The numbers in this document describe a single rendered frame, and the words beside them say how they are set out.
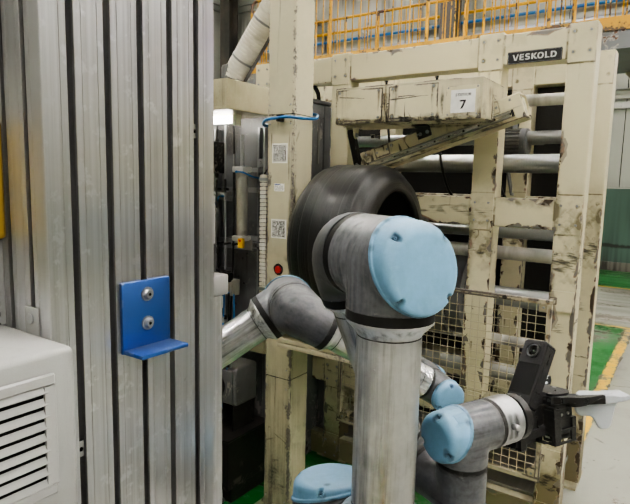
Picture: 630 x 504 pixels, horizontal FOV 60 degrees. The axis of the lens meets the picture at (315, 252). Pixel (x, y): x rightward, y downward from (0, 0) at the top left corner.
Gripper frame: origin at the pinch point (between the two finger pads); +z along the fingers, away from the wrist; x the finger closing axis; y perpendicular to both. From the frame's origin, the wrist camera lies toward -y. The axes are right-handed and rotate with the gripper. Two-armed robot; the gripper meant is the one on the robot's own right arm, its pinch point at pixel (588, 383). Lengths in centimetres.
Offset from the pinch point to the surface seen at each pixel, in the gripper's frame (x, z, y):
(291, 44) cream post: -119, 8, -101
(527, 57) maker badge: -81, 89, -95
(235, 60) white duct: -178, 9, -114
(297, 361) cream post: -136, 13, 20
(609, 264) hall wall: -516, 819, 29
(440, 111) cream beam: -90, 52, -73
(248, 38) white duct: -170, 13, -122
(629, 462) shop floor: -109, 189, 93
